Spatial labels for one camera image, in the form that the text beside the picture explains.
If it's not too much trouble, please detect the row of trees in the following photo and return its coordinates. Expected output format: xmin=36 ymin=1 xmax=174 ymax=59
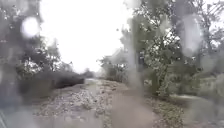
xmin=98 ymin=0 xmax=224 ymax=98
xmin=0 ymin=0 xmax=75 ymax=81

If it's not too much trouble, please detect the grey paved path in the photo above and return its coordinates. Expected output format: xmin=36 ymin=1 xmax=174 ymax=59
xmin=83 ymin=78 xmax=162 ymax=128

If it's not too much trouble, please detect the dark hedge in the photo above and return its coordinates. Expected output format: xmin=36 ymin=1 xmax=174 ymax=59
xmin=16 ymin=71 xmax=86 ymax=98

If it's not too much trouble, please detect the leaf-strewn gravel verge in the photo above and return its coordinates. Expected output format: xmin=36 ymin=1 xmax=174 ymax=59
xmin=32 ymin=79 xmax=115 ymax=128
xmin=143 ymin=94 xmax=188 ymax=128

